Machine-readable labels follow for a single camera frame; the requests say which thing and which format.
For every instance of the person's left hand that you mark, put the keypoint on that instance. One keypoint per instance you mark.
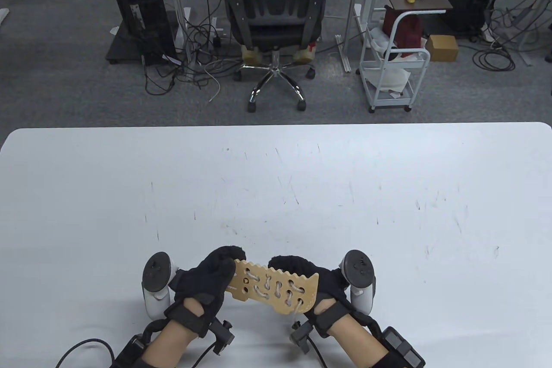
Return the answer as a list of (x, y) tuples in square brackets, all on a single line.
[(202, 281)]

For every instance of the person's right hand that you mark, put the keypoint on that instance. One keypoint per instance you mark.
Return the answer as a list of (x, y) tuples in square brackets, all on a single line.
[(332, 294)]

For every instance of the wooden crocodile lacing toy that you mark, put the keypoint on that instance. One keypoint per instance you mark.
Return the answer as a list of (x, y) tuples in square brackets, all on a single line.
[(276, 275)]

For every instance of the person's right forearm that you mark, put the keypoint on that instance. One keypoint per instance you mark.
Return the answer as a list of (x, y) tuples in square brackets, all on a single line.
[(358, 344)]

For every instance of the person's left forearm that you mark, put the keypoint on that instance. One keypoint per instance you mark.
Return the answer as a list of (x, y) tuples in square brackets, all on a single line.
[(172, 338)]

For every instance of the black and white tracking controller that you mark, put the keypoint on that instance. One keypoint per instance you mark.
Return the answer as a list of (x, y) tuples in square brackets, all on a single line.
[(155, 273), (358, 268)]

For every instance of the white rolling cart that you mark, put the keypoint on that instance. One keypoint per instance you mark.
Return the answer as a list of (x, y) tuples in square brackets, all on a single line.
[(388, 105)]

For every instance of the white crumpled paper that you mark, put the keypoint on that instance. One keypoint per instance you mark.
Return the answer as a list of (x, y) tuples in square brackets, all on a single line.
[(388, 77)]

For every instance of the brown cardboard box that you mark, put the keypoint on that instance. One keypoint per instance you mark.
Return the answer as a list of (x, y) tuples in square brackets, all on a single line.
[(442, 48)]

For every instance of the dark red bag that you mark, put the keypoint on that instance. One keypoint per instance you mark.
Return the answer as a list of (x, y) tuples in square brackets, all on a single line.
[(407, 31)]

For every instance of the black computer tower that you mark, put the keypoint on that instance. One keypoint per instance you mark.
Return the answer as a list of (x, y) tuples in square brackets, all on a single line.
[(142, 5)]

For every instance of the black mesh office chair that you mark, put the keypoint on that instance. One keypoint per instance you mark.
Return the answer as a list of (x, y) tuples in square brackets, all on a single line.
[(276, 1)]

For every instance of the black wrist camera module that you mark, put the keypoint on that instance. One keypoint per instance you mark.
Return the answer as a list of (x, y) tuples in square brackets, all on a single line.
[(302, 337), (224, 337)]

